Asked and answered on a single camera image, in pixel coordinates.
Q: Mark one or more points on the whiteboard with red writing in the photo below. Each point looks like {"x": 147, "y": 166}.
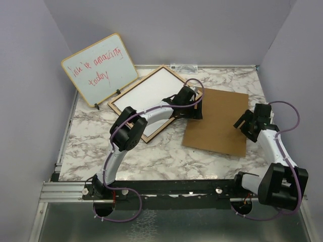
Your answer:
{"x": 101, "y": 69}

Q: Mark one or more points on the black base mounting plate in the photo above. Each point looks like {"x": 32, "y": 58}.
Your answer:
{"x": 170, "y": 204}

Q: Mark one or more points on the aluminium rail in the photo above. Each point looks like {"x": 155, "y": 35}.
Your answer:
{"x": 63, "y": 189}

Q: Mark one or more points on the brown backing board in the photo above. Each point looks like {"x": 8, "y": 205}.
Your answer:
{"x": 216, "y": 132}

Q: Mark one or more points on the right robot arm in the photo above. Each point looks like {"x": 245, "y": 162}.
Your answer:
{"x": 284, "y": 183}

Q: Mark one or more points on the wooden picture frame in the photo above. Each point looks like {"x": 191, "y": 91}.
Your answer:
{"x": 116, "y": 106}

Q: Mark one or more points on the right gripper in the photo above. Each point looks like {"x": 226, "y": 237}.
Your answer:
{"x": 247, "y": 116}

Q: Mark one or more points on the landscape photo print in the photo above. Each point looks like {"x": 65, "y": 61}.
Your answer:
{"x": 151, "y": 100}

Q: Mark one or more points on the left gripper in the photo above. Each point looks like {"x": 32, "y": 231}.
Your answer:
{"x": 195, "y": 114}

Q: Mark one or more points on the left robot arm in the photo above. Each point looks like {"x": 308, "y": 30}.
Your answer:
{"x": 129, "y": 127}

